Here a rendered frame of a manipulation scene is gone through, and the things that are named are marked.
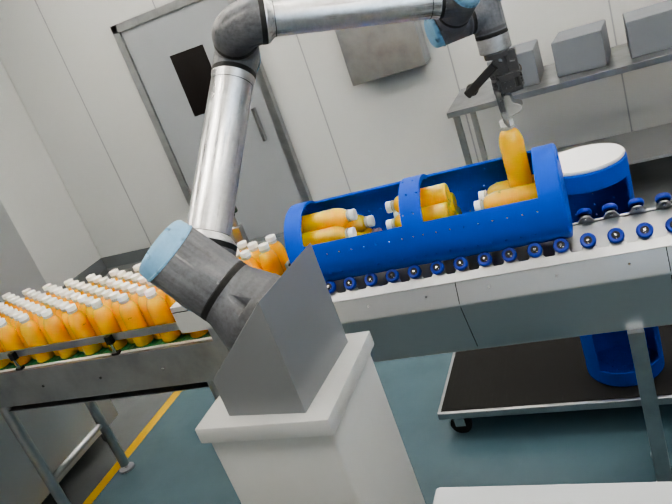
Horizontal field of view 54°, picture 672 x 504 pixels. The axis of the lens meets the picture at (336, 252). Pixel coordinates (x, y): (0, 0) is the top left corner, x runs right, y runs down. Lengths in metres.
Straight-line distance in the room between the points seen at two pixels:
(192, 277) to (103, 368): 1.35
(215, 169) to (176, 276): 0.35
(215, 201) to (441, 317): 0.88
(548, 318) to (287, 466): 1.03
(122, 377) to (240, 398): 1.30
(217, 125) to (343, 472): 0.87
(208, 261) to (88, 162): 5.70
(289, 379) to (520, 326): 1.04
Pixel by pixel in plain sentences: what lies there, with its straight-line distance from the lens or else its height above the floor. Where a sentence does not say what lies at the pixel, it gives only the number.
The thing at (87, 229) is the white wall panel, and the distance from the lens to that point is 7.41.
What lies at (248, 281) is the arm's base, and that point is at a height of 1.36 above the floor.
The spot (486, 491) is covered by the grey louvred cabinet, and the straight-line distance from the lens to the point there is 0.54.
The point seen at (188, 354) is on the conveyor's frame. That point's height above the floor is 0.86.
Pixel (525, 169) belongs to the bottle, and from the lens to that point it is 2.02.
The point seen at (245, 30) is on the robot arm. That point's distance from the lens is 1.64.
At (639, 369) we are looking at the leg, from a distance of 2.26.
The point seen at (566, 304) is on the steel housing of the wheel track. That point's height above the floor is 0.77.
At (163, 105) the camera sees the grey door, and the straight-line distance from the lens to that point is 6.27.
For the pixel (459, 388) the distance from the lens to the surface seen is 2.94.
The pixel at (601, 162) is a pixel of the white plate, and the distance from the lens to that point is 2.39.
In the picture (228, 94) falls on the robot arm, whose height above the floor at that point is 1.69.
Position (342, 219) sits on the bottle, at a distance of 2.17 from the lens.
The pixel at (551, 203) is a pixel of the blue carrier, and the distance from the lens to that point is 1.93.
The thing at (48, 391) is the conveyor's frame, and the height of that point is 0.78.
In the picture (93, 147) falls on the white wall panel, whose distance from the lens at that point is 6.93.
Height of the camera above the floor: 1.82
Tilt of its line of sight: 20 degrees down
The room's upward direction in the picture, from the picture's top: 20 degrees counter-clockwise
